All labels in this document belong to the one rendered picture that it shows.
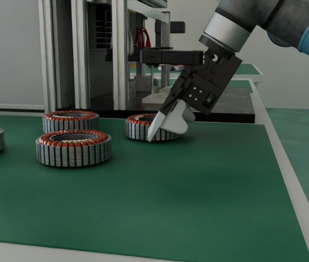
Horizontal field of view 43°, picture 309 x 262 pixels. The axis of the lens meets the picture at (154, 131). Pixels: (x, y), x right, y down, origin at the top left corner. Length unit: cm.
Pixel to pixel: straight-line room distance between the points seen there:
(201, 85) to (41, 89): 47
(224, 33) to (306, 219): 37
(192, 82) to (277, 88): 581
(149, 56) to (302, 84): 587
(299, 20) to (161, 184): 36
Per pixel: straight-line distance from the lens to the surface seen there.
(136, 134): 72
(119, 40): 96
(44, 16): 102
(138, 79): 137
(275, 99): 652
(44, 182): 52
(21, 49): 105
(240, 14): 69
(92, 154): 57
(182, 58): 71
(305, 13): 71
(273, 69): 647
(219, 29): 69
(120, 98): 97
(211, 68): 72
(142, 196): 46
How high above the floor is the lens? 92
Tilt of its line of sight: 12 degrees down
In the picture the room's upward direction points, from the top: straight up
